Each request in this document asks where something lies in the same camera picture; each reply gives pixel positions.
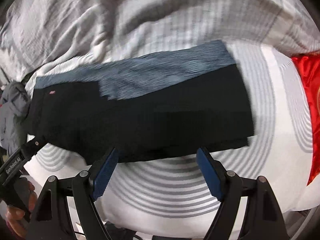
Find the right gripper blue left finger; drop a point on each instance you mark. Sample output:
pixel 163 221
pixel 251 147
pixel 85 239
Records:
pixel 101 172

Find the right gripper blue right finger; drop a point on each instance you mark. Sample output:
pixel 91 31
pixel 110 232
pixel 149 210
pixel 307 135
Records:
pixel 213 173

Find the black pants blue patterned stripe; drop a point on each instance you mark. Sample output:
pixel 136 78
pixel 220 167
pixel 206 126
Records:
pixel 161 105

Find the person's left hand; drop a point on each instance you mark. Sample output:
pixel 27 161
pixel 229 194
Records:
pixel 14 215

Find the white grey striped bedsheet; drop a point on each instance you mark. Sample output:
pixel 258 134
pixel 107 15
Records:
pixel 169 197

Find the grey jacket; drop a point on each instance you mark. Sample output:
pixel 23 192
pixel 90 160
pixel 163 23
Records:
pixel 15 103

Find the red embroidered cushion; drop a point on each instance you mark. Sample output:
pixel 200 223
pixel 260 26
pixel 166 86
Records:
pixel 308 69

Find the grey striped duvet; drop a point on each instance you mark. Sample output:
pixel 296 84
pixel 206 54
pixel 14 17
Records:
pixel 41 36

